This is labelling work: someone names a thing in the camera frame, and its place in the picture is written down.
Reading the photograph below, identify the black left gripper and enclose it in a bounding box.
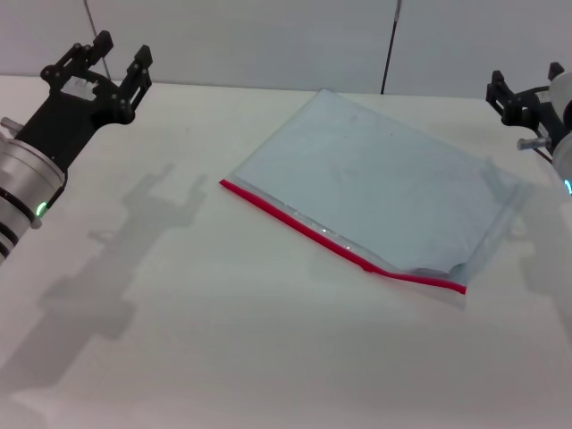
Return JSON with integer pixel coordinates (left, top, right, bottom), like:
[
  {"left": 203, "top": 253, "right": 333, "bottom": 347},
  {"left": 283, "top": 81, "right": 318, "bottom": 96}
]
[{"left": 17, "top": 29, "right": 154, "bottom": 173}]

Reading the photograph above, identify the metal right wrist connector plug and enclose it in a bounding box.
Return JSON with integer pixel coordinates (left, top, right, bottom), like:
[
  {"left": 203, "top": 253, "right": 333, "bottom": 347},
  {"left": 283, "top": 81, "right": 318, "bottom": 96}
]
[{"left": 517, "top": 137, "right": 550, "bottom": 152}]

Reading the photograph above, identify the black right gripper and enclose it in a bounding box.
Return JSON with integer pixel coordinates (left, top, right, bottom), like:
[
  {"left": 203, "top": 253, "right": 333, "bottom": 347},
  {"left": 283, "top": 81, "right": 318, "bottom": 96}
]
[{"left": 485, "top": 62, "right": 569, "bottom": 145}]

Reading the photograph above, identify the thin black vertical pole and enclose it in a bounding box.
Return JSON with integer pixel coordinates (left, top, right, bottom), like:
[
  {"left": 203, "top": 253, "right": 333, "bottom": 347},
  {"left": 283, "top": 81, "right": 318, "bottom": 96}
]
[{"left": 380, "top": 0, "right": 403, "bottom": 95}]

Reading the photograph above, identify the clear red-zip document bag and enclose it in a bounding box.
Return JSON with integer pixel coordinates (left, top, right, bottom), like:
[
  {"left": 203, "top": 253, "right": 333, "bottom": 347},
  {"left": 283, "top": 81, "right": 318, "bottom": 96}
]
[{"left": 218, "top": 88, "right": 531, "bottom": 309}]

